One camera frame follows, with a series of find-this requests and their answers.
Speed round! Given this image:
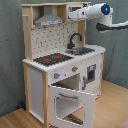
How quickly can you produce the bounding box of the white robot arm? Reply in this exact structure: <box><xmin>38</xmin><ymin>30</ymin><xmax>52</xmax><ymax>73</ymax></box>
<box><xmin>68</xmin><ymin>3</ymin><xmax>128</xmax><ymax>33</ymax></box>

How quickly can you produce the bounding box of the white cupboard door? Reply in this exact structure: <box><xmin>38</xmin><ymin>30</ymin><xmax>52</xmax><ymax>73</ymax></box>
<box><xmin>82</xmin><ymin>56</ymin><xmax>102</xmax><ymax>98</ymax></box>

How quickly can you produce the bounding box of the white toy microwave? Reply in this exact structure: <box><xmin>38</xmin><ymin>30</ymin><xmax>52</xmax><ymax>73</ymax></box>
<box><xmin>66</xmin><ymin>4</ymin><xmax>83</xmax><ymax>21</ymax></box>

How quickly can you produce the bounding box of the grey range hood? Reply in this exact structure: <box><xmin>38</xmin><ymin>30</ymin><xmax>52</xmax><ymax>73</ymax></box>
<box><xmin>33</xmin><ymin>5</ymin><xmax>64</xmax><ymax>27</ymax></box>

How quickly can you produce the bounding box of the left red stove knob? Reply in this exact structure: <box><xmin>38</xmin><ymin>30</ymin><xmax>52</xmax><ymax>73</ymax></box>
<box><xmin>54</xmin><ymin>73</ymin><xmax>60</xmax><ymax>79</ymax></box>

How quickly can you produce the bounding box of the grey toy sink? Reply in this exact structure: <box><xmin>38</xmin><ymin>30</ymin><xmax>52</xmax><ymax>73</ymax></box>
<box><xmin>65</xmin><ymin>47</ymin><xmax>95</xmax><ymax>55</ymax></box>

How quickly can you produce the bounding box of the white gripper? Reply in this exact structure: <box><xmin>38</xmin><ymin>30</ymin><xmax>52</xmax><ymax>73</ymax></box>
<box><xmin>69</xmin><ymin>8</ymin><xmax>86</xmax><ymax>19</ymax></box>

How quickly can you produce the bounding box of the right red stove knob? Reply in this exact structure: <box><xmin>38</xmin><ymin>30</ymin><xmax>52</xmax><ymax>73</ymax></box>
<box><xmin>71</xmin><ymin>66</ymin><xmax>79</xmax><ymax>73</ymax></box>

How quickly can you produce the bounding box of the black toy stovetop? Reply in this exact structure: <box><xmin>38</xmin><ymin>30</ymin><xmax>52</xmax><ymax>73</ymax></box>
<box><xmin>34</xmin><ymin>53</ymin><xmax>71</xmax><ymax>66</ymax></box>

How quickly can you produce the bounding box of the white oven door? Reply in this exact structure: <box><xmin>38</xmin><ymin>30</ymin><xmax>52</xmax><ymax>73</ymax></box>
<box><xmin>49</xmin><ymin>86</ymin><xmax>95</xmax><ymax>128</ymax></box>

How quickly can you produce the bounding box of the wooden toy kitchen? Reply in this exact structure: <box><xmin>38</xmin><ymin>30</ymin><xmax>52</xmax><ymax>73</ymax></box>
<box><xmin>22</xmin><ymin>2</ymin><xmax>105</xmax><ymax>128</ymax></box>

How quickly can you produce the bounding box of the red stove knob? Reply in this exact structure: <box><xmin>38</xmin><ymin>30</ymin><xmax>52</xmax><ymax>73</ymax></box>
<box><xmin>71</xmin><ymin>66</ymin><xmax>79</xmax><ymax>73</ymax></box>
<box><xmin>54</xmin><ymin>73</ymin><xmax>60</xmax><ymax>79</ymax></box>

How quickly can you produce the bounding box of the black toy faucet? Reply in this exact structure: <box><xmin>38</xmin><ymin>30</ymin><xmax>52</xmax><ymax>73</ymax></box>
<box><xmin>67</xmin><ymin>33</ymin><xmax>82</xmax><ymax>49</ymax></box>

